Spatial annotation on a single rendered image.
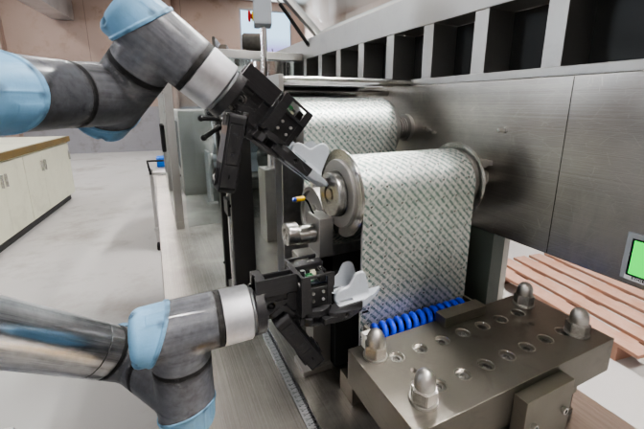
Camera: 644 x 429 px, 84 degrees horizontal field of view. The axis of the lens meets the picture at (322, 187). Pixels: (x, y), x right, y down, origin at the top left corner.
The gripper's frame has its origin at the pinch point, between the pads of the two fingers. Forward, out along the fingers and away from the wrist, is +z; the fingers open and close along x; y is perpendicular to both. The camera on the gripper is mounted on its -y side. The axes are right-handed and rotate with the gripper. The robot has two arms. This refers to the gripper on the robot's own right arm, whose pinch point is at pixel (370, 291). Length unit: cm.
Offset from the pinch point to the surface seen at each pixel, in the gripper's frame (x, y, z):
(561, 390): -22.0, -7.7, 16.9
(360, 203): -0.9, 15.9, -3.0
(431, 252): -0.3, 4.9, 12.4
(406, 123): 28.6, 25.7, 28.2
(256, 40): 547, 127, 133
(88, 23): 1151, 238, -158
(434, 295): -0.2, -4.0, 13.9
